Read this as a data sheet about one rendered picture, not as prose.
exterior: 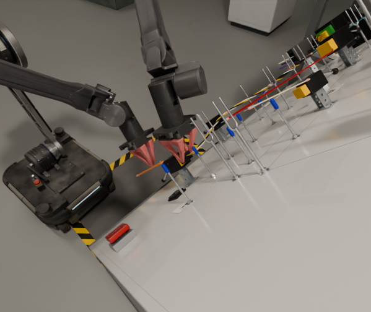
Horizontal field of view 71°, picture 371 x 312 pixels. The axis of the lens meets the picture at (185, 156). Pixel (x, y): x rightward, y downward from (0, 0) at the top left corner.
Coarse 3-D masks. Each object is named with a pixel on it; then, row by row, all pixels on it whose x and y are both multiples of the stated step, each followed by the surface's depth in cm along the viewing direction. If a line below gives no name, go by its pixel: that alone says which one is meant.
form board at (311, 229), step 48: (288, 96) 100; (336, 96) 56; (288, 144) 47; (336, 144) 34; (192, 192) 60; (240, 192) 41; (288, 192) 31; (336, 192) 25; (144, 240) 50; (192, 240) 36; (240, 240) 28; (288, 240) 23; (336, 240) 19; (144, 288) 32; (192, 288) 26; (240, 288) 21; (288, 288) 18; (336, 288) 16
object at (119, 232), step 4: (124, 224) 58; (116, 228) 59; (120, 228) 56; (124, 228) 56; (128, 228) 57; (112, 232) 58; (116, 232) 56; (120, 232) 56; (124, 232) 56; (108, 236) 56; (112, 236) 55; (116, 236) 55; (120, 236) 57; (108, 240) 55; (112, 240) 55; (116, 240) 56
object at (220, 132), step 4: (216, 116) 97; (212, 120) 96; (220, 120) 99; (208, 124) 99; (212, 124) 97; (216, 124) 100; (220, 124) 97; (216, 128) 97; (220, 128) 100; (204, 132) 107; (216, 132) 100; (220, 132) 101; (224, 132) 100; (220, 136) 100; (224, 136) 101; (224, 140) 99
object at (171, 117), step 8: (168, 104) 58; (176, 104) 60; (160, 112) 59; (168, 112) 58; (176, 112) 59; (160, 120) 61; (168, 120) 59; (176, 120) 60; (184, 120) 61; (160, 128) 62; (168, 128) 60; (176, 128) 59; (168, 136) 59
